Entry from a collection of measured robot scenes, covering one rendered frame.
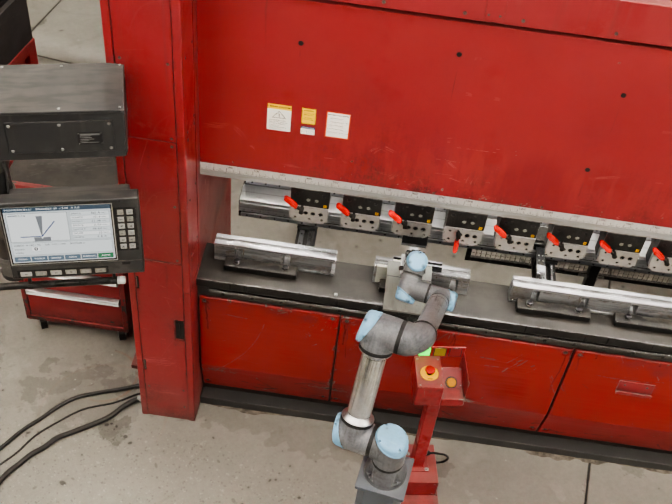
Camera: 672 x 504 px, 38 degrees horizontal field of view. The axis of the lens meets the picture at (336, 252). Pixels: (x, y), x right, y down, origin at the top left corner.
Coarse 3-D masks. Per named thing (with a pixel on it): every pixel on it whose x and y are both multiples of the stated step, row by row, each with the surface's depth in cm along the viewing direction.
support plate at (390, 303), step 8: (392, 264) 388; (400, 264) 388; (392, 272) 385; (392, 280) 382; (392, 288) 379; (384, 296) 375; (392, 296) 376; (384, 304) 372; (392, 304) 373; (400, 304) 373; (408, 304) 374; (416, 304) 374; (424, 304) 374; (400, 312) 371; (408, 312) 371; (416, 312) 371
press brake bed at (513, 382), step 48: (240, 336) 414; (288, 336) 410; (336, 336) 407; (480, 336) 396; (528, 336) 392; (240, 384) 445; (288, 384) 438; (336, 384) 430; (384, 384) 426; (480, 384) 418; (528, 384) 414; (576, 384) 410; (480, 432) 449; (528, 432) 451; (576, 432) 440; (624, 432) 433
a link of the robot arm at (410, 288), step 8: (408, 272) 352; (400, 280) 354; (408, 280) 351; (416, 280) 352; (400, 288) 352; (408, 288) 351; (416, 288) 351; (424, 288) 350; (400, 296) 352; (408, 296) 351; (416, 296) 351; (424, 296) 350
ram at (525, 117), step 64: (256, 0) 309; (320, 0) 308; (256, 64) 327; (320, 64) 324; (384, 64) 321; (448, 64) 318; (512, 64) 315; (576, 64) 312; (640, 64) 310; (256, 128) 346; (320, 128) 343; (384, 128) 340; (448, 128) 336; (512, 128) 333; (576, 128) 330; (640, 128) 327; (448, 192) 357; (512, 192) 354; (576, 192) 350; (640, 192) 347
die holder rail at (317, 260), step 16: (224, 240) 394; (240, 240) 395; (256, 240) 395; (224, 256) 397; (240, 256) 400; (256, 256) 395; (272, 256) 394; (304, 256) 392; (320, 256) 392; (320, 272) 397
